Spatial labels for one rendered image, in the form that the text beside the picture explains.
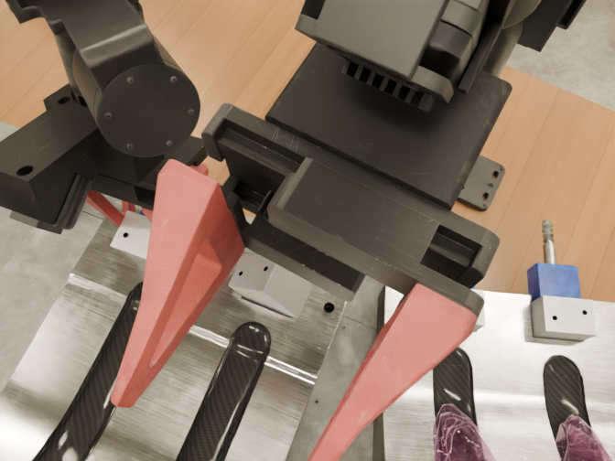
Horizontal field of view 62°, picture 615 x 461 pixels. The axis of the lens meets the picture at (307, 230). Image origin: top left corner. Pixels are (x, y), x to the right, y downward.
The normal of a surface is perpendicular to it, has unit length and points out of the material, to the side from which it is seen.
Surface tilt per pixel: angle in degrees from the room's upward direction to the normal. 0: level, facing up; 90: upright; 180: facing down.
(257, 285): 40
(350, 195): 2
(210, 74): 0
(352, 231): 2
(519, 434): 26
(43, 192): 82
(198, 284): 19
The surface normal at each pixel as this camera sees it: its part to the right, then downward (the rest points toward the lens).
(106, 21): -0.15, -0.62
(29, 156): 0.04, -0.71
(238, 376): -0.04, -0.34
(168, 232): -0.18, -0.03
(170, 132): 0.50, 0.62
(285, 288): 0.73, 0.03
